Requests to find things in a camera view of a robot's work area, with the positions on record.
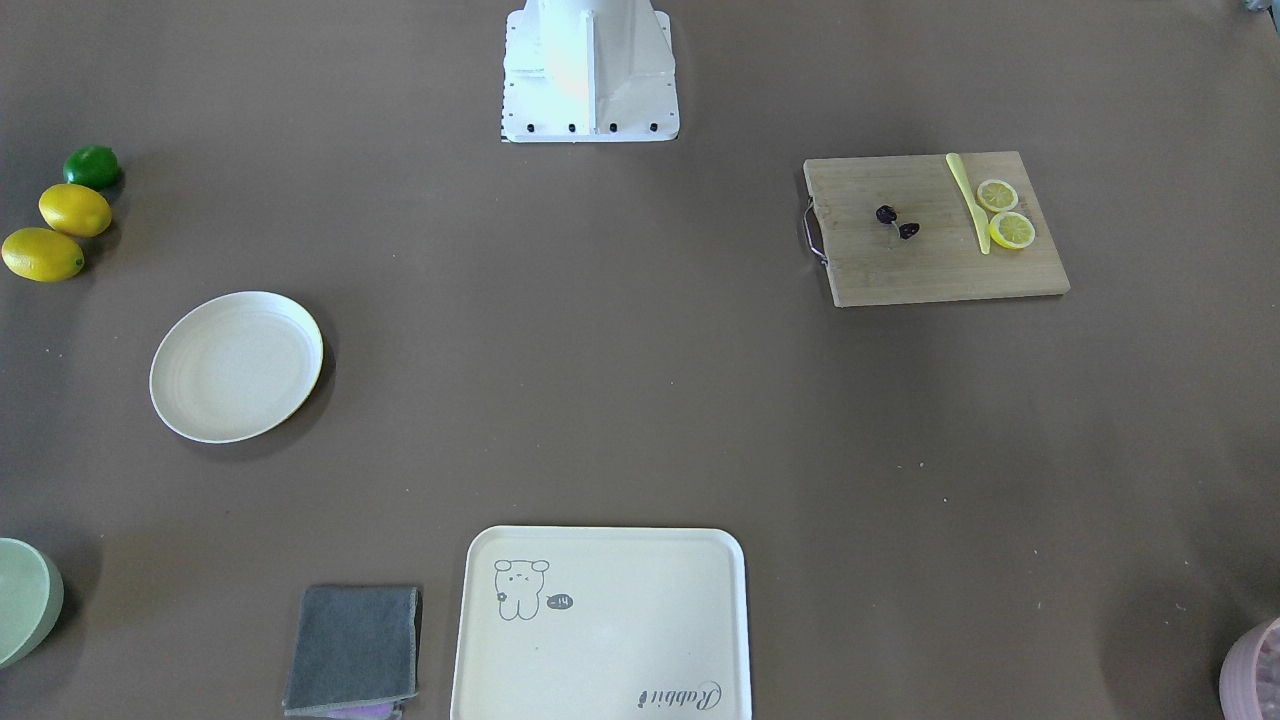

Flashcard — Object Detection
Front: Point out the yellow lemon near lime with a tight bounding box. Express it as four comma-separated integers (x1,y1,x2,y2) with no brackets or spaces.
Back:
38,183,113,238

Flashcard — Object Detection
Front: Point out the yellow plastic knife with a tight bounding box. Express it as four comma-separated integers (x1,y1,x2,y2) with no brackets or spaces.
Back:
943,152,991,255

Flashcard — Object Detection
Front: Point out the lemon slice upper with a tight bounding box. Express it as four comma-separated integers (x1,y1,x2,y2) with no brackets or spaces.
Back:
974,178,1020,214

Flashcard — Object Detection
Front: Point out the grey folded cloth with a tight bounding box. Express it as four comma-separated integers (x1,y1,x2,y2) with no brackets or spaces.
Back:
282,585,419,719

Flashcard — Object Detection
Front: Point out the round cream plate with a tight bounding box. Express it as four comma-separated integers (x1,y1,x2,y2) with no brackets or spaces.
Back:
148,291,324,445

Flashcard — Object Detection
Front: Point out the wooden cutting board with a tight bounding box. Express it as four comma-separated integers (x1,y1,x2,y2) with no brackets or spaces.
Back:
803,150,1070,307

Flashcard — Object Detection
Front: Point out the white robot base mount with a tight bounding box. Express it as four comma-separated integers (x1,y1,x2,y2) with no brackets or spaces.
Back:
500,1,680,143

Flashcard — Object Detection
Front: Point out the green lime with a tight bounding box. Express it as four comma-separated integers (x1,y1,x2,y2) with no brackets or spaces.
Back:
61,145,122,190

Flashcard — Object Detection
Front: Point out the lemon slice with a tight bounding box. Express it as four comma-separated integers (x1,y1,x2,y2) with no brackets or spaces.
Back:
988,211,1037,250
974,178,1020,214

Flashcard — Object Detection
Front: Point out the cream rabbit tray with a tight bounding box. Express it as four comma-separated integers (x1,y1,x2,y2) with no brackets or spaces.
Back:
451,525,753,719

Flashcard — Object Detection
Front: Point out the pink bowl with ice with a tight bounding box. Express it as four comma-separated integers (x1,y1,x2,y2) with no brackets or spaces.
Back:
1219,618,1279,719

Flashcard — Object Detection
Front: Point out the dark red cherry pair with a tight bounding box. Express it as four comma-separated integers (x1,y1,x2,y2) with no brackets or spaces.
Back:
876,205,922,240

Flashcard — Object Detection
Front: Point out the yellow lemon far from lime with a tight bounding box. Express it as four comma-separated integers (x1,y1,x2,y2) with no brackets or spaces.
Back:
3,227,86,283

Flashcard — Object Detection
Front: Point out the pale green bowl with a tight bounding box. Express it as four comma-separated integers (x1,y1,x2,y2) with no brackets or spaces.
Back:
1,538,64,667

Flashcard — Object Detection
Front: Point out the lemon slice lower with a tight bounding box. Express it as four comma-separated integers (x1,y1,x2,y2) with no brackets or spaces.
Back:
988,211,1037,250

